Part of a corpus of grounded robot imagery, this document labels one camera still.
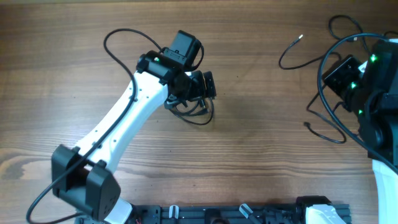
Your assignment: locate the black cable bundle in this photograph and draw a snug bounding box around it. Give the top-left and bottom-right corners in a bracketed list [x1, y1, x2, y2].
[164, 95, 215, 126]

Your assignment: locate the black usb cable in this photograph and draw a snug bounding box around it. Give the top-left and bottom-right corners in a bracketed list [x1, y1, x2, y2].
[328, 14, 398, 54]
[278, 34, 348, 144]

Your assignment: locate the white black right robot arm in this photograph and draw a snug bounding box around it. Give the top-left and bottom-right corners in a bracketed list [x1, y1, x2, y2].
[321, 39, 397, 223]

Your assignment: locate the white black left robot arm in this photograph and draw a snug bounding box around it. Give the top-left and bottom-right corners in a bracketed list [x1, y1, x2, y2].
[51, 31, 216, 223]

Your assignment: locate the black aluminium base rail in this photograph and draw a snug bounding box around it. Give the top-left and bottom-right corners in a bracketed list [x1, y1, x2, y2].
[74, 203, 352, 224]

